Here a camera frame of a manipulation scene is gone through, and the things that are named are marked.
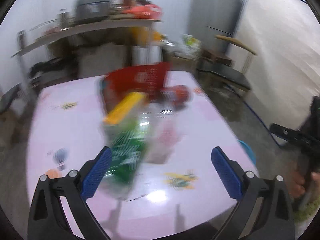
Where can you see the blue bin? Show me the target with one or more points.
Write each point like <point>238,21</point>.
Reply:
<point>248,151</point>

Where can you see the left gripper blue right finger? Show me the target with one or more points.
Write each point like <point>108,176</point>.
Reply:
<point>275,217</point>

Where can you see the grey rice cooker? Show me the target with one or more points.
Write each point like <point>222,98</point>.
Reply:
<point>89,11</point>

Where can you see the wooden chair black seat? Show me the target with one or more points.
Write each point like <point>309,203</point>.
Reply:
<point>221,67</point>

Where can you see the black cloth under shelf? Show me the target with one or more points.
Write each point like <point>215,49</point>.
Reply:
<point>52,65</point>

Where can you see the white mattress blue trim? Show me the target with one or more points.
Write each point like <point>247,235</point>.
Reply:
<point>284,73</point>

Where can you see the red drink can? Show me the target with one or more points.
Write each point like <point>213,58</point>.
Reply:
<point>178,95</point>

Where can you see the clear plastic bag red print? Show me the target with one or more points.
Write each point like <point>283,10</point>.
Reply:
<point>164,134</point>

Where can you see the person's right hand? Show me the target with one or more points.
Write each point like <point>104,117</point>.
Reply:
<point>296,185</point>

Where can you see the grey refrigerator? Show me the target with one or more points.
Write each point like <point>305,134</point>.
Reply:
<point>208,18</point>

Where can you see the long metal shelf table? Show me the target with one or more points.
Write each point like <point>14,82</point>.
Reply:
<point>66,43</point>

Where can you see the red snack bag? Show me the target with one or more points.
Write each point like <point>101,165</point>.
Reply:
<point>149,79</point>

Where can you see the white yellow medicine box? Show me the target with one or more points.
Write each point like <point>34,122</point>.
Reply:
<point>132,102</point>

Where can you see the green label plastic bottle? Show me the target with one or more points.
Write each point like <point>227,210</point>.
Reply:
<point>128,149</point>

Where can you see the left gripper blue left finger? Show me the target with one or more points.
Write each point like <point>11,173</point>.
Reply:
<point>47,219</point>

